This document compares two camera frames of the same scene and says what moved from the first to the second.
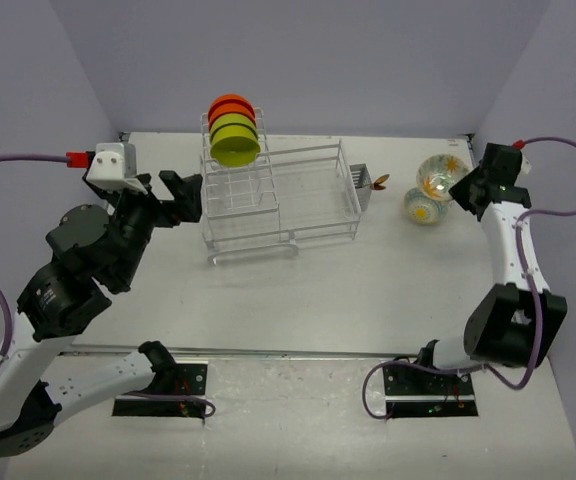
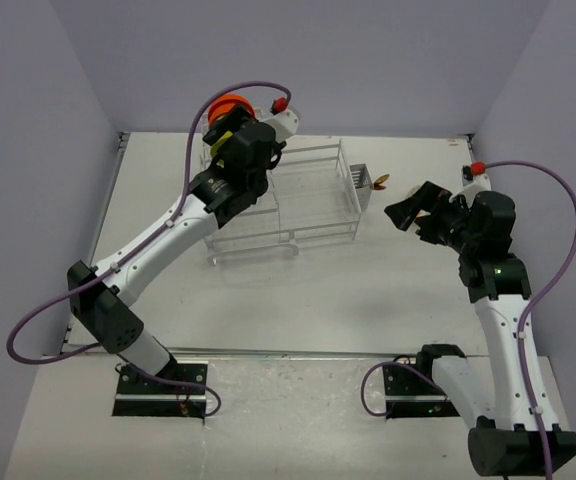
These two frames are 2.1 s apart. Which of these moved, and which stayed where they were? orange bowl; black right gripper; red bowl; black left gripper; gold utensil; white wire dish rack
Moved: black right gripper; black left gripper
Stayed: orange bowl; white wire dish rack; gold utensil; red bowl
